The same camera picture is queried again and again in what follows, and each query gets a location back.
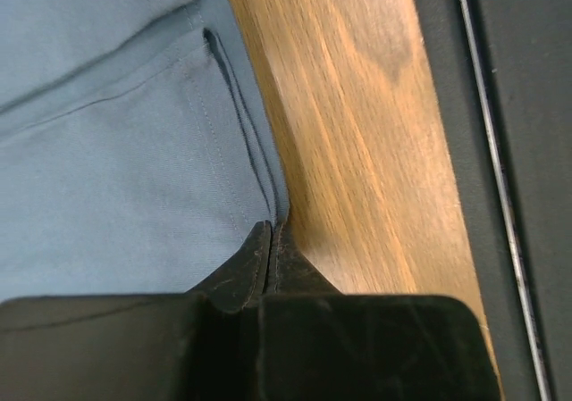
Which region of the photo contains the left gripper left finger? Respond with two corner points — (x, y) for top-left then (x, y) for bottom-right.
(188, 221), (272, 314)

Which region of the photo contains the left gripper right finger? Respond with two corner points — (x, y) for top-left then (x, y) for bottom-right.
(265, 221), (341, 295)

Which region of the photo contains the blue-grey t-shirt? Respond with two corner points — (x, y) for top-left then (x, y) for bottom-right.
(1, 0), (289, 300)

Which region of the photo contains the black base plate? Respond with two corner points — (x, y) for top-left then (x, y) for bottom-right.
(415, 0), (571, 400)

